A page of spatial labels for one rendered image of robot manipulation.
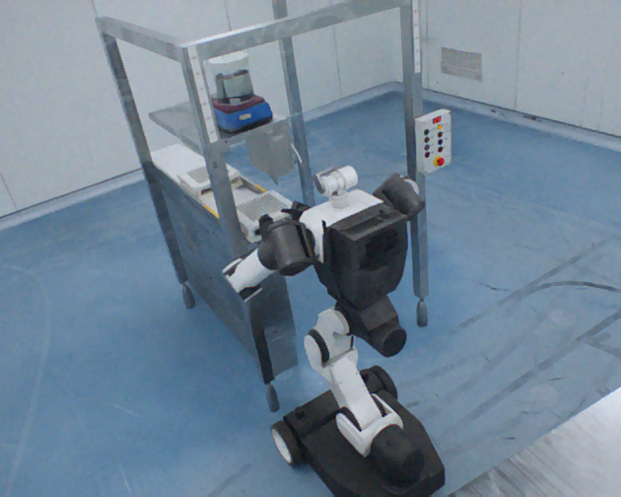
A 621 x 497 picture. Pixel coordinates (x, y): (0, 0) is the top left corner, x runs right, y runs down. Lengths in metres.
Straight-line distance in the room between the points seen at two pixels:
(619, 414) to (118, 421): 2.32
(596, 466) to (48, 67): 4.89
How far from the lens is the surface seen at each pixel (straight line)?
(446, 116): 2.73
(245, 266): 1.83
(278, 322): 2.92
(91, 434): 3.21
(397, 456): 2.28
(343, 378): 2.40
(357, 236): 1.66
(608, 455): 1.65
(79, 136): 5.62
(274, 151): 2.36
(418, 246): 2.98
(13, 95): 5.46
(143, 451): 3.01
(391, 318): 1.94
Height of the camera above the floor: 2.14
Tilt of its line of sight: 32 degrees down
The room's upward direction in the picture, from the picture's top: 9 degrees counter-clockwise
